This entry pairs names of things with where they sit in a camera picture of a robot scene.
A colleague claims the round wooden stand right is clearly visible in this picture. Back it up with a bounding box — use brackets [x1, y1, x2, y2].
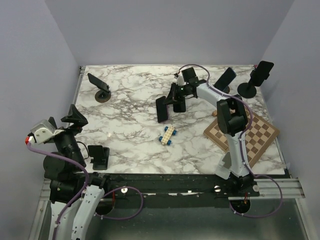
[221, 86, 230, 95]

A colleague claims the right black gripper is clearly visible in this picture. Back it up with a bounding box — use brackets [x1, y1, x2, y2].
[163, 82, 189, 106]

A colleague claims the round wooden base stand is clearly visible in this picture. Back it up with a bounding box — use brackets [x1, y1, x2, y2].
[94, 90, 111, 103]

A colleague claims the blue-edged phone back right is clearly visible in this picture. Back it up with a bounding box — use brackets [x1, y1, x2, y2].
[214, 67, 237, 92]

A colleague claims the black phone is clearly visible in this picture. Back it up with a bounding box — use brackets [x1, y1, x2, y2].
[155, 96, 169, 123]
[254, 60, 274, 87]
[87, 73, 110, 92]

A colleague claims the toy brick car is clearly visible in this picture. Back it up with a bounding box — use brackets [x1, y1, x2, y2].
[158, 126, 177, 146]

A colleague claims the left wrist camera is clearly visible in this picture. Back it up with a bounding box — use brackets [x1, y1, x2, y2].
[25, 119, 59, 145]

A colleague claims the aluminium frame rail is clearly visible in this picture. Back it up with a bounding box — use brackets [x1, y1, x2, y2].
[37, 65, 307, 201]

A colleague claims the wooden chessboard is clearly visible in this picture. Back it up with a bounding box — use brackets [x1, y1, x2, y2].
[204, 113, 280, 167]

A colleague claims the black phone on pole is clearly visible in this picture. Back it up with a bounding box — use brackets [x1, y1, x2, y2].
[254, 60, 274, 87]

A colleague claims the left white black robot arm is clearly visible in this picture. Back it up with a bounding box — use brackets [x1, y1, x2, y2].
[43, 104, 111, 240]

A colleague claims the black smartphone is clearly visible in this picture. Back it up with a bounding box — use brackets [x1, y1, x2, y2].
[173, 98, 186, 113]

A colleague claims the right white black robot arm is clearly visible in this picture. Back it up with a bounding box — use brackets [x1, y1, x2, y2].
[157, 64, 254, 196]

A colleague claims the black folding phone stand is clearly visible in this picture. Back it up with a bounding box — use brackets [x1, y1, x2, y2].
[87, 145, 110, 171]

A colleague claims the black pole phone stand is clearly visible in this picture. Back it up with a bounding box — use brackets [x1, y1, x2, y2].
[237, 69, 259, 99]

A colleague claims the white plastic phone stand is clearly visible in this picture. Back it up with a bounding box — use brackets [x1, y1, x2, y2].
[215, 151, 232, 180]

